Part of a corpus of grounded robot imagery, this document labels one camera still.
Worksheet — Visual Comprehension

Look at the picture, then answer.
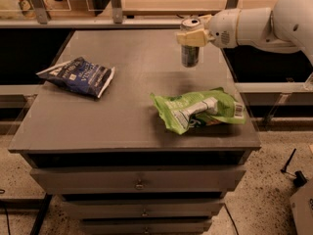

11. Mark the left grey metal bracket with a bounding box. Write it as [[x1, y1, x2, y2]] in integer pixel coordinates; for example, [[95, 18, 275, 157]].
[[31, 0, 50, 24]]

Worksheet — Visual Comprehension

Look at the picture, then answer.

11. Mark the grey drawer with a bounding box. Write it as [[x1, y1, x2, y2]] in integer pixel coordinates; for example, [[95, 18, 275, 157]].
[[64, 199, 224, 219], [30, 165, 246, 195], [80, 219, 211, 235]]

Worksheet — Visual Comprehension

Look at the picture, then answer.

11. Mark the black cable on floor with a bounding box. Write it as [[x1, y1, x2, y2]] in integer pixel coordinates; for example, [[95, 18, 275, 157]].
[[0, 188, 12, 235]]

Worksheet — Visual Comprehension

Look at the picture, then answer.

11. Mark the middle grey drawer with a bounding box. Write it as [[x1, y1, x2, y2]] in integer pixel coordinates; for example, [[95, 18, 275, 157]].
[[64, 199, 224, 219]]

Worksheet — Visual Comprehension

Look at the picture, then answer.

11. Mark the blue chip bag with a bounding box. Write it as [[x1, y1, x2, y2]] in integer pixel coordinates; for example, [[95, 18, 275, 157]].
[[36, 57, 115, 98]]

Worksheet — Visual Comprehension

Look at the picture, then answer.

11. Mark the black tool on floor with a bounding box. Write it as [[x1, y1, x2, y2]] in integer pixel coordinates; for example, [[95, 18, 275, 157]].
[[280, 148, 308, 188]]

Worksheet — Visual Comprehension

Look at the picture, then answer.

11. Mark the top grey drawer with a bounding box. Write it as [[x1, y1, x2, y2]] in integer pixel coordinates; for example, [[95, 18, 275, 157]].
[[30, 165, 246, 195]]

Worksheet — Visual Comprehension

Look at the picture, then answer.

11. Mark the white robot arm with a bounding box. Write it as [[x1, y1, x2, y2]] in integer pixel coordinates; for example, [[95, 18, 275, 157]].
[[176, 0, 313, 90]]

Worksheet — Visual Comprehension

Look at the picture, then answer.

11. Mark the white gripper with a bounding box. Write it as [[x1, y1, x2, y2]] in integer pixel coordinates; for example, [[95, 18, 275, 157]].
[[176, 9, 241, 48]]

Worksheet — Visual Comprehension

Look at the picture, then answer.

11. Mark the green rice chip bag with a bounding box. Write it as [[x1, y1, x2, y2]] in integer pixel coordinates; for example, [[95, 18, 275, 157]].
[[151, 87, 246, 135]]

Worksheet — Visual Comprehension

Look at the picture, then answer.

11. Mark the middle grey metal bracket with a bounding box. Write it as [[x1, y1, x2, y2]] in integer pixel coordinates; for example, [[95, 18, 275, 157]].
[[111, 0, 123, 24]]

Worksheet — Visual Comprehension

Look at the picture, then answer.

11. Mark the bottom grey drawer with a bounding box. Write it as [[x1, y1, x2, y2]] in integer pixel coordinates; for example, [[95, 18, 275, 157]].
[[80, 219, 211, 235]]

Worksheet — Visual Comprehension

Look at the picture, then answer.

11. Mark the grey drawer cabinet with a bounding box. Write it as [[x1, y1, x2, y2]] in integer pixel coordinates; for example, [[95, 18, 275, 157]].
[[9, 30, 260, 223]]

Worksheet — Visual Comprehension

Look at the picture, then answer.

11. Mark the black floor rail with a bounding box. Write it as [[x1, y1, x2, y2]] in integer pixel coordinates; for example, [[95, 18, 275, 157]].
[[30, 194, 52, 235]]

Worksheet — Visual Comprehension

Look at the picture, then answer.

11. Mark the grey box on floor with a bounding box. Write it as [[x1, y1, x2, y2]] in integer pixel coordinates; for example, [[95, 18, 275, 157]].
[[290, 179, 313, 235]]

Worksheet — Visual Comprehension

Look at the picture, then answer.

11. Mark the silver blue redbull can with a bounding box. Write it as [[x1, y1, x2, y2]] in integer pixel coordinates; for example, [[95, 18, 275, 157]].
[[180, 17, 200, 68]]

